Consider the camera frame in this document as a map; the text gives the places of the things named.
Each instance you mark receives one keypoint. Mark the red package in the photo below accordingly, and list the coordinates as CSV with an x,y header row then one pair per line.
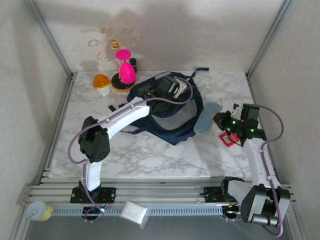
x,y
226,140

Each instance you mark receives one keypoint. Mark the grey pencil case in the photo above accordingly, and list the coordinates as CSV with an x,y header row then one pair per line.
x,y
206,120

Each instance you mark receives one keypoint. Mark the navy blue backpack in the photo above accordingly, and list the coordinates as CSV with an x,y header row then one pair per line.
x,y
175,130

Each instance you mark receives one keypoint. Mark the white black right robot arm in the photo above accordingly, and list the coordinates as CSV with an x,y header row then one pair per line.
x,y
257,160

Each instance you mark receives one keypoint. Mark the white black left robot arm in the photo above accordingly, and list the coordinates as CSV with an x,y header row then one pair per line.
x,y
125,115

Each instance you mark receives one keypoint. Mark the pink goblet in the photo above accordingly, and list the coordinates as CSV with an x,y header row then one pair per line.
x,y
126,72

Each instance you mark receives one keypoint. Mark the small dark bottle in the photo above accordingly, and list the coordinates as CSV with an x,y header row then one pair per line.
x,y
133,65

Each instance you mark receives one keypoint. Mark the orange mushroom-shaped container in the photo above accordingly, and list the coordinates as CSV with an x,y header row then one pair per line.
x,y
101,81

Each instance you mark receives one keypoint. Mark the white plastic packet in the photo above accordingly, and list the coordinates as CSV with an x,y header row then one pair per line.
x,y
133,211

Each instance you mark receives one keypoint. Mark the tape roll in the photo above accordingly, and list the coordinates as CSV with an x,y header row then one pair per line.
x,y
40,211

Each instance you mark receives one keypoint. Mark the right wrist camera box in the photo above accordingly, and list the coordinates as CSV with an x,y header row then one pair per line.
x,y
250,112

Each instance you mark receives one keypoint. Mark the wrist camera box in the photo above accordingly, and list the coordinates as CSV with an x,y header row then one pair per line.
x,y
250,112
168,85

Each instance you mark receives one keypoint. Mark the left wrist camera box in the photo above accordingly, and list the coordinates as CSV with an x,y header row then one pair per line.
x,y
168,85

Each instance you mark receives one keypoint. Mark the aluminium rail frame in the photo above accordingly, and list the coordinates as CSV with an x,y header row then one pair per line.
x,y
160,192

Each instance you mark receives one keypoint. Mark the aluminium frame post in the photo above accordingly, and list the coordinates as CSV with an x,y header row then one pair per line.
x,y
47,35
271,35

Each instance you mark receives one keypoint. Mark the aluminium side rail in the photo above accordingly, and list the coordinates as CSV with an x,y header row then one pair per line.
x,y
58,120

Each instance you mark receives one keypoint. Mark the aluminium frame strut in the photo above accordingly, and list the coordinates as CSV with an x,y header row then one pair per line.
x,y
300,225
18,227

